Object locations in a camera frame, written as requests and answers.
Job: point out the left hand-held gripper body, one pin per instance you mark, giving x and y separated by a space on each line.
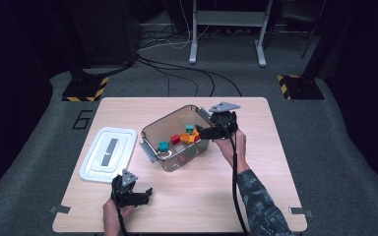
126 189

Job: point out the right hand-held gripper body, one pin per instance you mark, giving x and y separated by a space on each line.
224 121

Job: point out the orange toy block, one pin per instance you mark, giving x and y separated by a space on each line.
186 137
196 133

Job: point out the teal toy block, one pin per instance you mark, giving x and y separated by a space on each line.
190 127
163 146

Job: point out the red toy block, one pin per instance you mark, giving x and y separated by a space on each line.
175 139

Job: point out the transparent storage bin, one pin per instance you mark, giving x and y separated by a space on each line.
164 128

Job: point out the person's right hand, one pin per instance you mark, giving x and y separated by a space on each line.
234 154

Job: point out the person's left hand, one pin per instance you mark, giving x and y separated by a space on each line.
110 218

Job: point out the white bin lid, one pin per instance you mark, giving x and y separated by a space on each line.
95 164

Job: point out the grey tape piece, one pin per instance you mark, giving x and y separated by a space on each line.
60 209
300 211

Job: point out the white metal stand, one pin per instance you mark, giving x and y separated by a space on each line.
193 49

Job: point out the black yellow striped base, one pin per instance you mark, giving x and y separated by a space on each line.
303 88
82 88

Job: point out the dark curtain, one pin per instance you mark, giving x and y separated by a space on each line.
6 98
367 82

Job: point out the black cabinet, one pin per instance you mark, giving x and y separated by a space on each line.
105 32

